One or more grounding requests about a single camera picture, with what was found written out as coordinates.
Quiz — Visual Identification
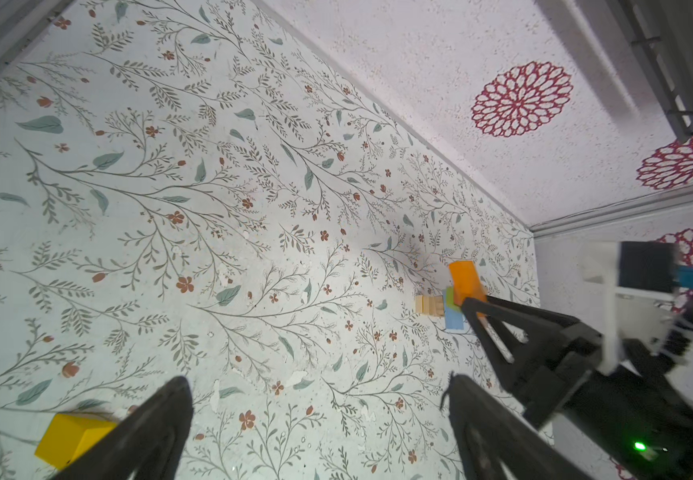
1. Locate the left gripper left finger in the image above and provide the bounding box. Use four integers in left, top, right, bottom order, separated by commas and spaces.
54, 376, 194, 480

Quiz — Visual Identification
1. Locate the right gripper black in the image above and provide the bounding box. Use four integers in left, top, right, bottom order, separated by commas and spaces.
460, 297, 693, 479

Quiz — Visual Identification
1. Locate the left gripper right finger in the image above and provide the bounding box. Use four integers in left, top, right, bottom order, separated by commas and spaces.
441, 374, 589, 480

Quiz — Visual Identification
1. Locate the light blue wood block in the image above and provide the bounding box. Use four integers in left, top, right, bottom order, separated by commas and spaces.
444, 306, 468, 333

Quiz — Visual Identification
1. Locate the orange wood block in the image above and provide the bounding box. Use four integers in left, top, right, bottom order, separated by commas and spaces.
448, 260, 487, 307

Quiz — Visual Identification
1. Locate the lime green wood block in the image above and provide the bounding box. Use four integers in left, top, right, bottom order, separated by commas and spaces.
444, 287, 460, 312

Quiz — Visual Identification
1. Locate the small letter wood cube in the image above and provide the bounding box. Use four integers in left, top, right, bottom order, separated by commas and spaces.
414, 295, 445, 317

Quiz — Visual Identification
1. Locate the yellow wood block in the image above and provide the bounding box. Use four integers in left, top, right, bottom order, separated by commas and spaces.
34, 414, 118, 470

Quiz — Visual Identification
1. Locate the grey metal wall shelf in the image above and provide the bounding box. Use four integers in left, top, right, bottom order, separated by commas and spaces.
607, 1, 693, 143

